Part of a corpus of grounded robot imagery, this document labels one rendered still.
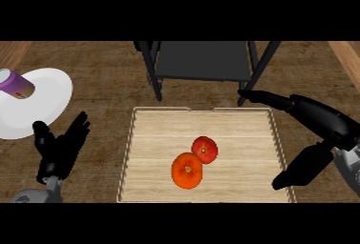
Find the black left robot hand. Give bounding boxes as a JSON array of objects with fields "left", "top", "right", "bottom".
[{"left": 32, "top": 111, "right": 91, "bottom": 186}]

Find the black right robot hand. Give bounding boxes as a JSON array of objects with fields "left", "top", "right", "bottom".
[{"left": 236, "top": 89, "right": 360, "bottom": 191}]

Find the pale wooden tray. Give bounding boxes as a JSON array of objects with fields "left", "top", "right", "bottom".
[{"left": 115, "top": 106, "right": 298, "bottom": 204}]

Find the orange squash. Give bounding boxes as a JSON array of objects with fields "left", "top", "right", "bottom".
[{"left": 170, "top": 152, "right": 205, "bottom": 191}]

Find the black tiered shelf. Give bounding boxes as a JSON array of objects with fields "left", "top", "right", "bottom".
[{"left": 133, "top": 41, "right": 283, "bottom": 108}]

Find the white plate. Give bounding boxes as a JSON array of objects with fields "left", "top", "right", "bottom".
[{"left": 0, "top": 67, "right": 75, "bottom": 140}]

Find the purple can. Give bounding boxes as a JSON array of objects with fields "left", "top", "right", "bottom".
[{"left": 0, "top": 69, "right": 37, "bottom": 100}]

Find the red tomato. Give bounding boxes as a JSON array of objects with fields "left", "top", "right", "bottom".
[{"left": 190, "top": 135, "right": 220, "bottom": 165}]

